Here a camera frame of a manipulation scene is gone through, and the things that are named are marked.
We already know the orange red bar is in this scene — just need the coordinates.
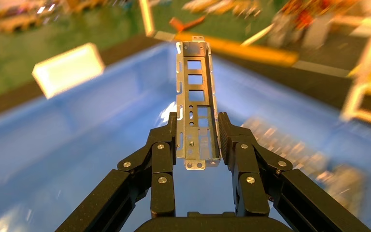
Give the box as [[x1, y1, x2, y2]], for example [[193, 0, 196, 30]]
[[169, 15, 206, 33]]

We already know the white foam block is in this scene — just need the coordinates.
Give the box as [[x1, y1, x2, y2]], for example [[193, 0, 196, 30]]
[[31, 43, 105, 99]]

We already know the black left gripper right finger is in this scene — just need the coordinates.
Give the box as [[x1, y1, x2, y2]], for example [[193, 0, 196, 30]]
[[218, 112, 371, 232]]

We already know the silver metal bracket part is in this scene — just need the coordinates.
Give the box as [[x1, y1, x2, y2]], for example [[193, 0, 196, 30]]
[[175, 36, 222, 171], [241, 116, 311, 164], [313, 163, 367, 210]]

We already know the yellow orange flat bar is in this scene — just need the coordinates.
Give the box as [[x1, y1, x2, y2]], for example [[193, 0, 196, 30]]
[[174, 32, 300, 67]]

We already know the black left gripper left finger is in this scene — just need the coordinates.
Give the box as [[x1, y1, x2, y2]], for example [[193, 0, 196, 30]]
[[55, 112, 177, 232]]

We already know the large blue plastic parts bin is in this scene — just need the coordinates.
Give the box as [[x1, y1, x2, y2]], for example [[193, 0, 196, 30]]
[[0, 42, 371, 232]]

